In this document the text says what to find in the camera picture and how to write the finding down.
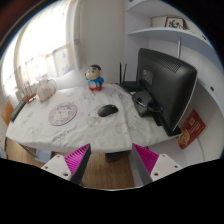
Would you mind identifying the white patterned tablecloth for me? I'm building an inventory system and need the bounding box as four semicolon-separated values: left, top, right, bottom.
6;84;168;153

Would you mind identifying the white patterned curtain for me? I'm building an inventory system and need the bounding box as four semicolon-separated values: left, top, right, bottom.
14;0;82;84

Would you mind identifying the white wall shelf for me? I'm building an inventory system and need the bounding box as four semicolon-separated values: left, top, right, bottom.
130;28;215;51

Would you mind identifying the cartoon boy figurine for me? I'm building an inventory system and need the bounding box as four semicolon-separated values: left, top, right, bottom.
85;64;104;91

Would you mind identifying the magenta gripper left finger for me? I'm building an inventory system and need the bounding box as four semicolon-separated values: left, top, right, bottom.
42;144;91;185

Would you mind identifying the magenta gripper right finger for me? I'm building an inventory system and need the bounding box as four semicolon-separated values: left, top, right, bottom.
131;143;182;185

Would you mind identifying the monitor stand base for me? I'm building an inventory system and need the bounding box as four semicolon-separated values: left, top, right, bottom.
132;91;154;117

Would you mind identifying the black computer mouse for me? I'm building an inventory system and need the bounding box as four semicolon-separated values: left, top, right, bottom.
98;104;118;117

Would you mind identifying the red paper poster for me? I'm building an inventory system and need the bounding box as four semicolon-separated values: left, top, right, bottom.
178;109;206;150

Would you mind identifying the black wifi router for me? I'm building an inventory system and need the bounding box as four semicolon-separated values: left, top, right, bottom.
119;67;142;92

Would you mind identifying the black computer monitor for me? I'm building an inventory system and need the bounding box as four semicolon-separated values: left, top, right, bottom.
137;48;197;131

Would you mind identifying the white fabric bag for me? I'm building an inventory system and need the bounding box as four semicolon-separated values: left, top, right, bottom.
37;78;56;103

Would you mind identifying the black keyboard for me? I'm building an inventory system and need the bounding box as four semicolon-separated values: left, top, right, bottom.
10;100;26;122

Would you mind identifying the framed calligraphy picture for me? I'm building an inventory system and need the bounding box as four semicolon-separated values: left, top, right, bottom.
165;17;185;30

